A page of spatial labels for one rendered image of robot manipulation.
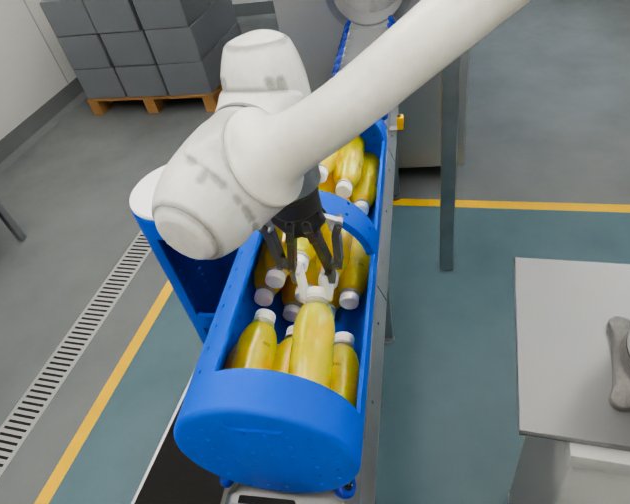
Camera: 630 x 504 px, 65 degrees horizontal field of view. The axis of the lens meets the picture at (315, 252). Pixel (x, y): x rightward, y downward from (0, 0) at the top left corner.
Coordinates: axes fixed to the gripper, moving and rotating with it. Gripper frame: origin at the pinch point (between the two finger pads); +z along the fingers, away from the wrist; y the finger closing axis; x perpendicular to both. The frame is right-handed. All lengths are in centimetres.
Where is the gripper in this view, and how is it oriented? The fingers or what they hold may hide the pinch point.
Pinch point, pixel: (314, 281)
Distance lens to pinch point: 84.6
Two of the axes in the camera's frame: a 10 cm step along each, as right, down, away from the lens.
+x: -1.5, 7.0, -6.9
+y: -9.7, 0.1, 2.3
